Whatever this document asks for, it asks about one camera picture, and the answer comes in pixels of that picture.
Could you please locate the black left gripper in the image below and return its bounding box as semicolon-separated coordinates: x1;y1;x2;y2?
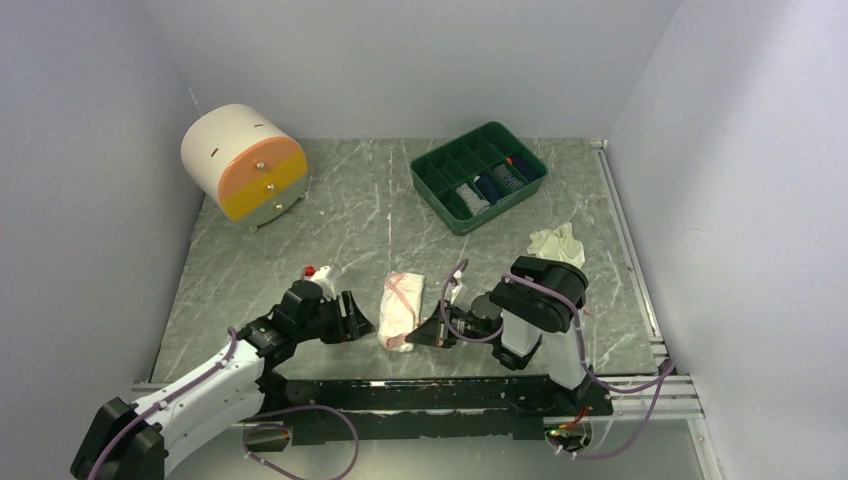
294;289;374;344

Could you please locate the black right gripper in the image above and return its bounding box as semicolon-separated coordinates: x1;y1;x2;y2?
405;300;496;349

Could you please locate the white pink-trimmed underwear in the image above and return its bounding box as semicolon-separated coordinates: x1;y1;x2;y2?
377;272;425;353

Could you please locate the cream cloth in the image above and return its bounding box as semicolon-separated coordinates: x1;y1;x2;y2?
527;222;586;268

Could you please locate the green compartment organizer tray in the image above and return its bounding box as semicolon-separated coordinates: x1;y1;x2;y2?
410;121;549;236

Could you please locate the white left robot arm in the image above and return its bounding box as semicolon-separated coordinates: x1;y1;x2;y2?
70;280;375;479

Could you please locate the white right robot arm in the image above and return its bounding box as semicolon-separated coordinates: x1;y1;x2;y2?
405;256;591;415

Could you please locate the grey striped rolled sock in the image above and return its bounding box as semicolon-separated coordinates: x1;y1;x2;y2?
455;183;491;216

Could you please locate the dark navy rolled sock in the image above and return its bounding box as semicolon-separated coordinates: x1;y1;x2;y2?
474;174;504;205

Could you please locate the blue striped rolled sock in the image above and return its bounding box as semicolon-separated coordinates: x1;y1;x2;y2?
492;163;524;192

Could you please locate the navy orange rolled sock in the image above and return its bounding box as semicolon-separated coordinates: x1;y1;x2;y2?
506;154;540;183

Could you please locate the round white drawer cabinet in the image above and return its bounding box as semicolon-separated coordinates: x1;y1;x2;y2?
180;104;310;231

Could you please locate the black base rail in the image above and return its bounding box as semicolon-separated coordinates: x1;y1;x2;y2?
251;375;614;445

